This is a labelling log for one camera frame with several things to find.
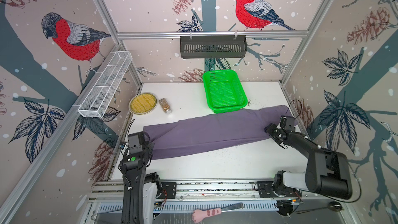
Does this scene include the purple trousers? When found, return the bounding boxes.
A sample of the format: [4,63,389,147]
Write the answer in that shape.
[144,105,292,160]

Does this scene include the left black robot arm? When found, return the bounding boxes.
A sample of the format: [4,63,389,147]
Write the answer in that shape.
[118,144,163,224]

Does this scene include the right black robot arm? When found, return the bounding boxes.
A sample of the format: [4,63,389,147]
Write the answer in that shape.
[264,123,352,200]

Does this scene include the yellow round plate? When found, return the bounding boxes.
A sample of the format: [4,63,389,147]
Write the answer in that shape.
[129,93,158,115]

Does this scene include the green plastic basket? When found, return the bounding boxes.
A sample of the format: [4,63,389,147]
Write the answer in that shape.
[202,69,248,114]

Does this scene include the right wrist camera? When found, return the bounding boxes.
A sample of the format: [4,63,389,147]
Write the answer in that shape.
[280,116,295,129]

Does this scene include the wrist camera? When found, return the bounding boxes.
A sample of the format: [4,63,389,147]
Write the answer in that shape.
[280,116,295,129]
[127,131,150,148]

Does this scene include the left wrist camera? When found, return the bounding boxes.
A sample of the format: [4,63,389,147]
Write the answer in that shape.
[127,131,150,148]

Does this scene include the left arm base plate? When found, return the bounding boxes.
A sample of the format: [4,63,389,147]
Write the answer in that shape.
[155,182,177,200]

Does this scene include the aluminium mounting rail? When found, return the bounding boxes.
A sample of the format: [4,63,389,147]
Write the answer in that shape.
[89,178,346,202]

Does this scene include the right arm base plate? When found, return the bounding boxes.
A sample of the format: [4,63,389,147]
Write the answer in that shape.
[254,181,301,199]

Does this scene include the white ventilated cable duct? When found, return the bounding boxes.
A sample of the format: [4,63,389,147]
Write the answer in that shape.
[96,201,280,215]

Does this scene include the white wire mesh shelf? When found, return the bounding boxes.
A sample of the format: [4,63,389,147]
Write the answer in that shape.
[78,51,132,118]

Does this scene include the black hanging wall basket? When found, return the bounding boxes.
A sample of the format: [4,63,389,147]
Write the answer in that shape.
[180,35,247,59]

